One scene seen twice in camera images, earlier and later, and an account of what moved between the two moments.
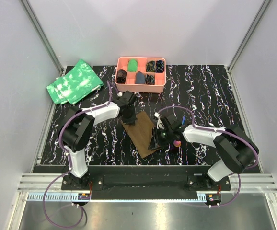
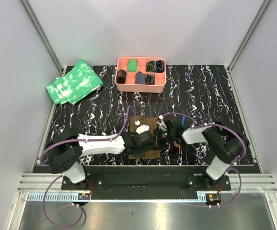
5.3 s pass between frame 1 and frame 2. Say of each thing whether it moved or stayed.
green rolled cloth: stayed
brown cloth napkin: moved
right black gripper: stayed
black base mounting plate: stayed
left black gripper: moved
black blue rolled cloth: stayed
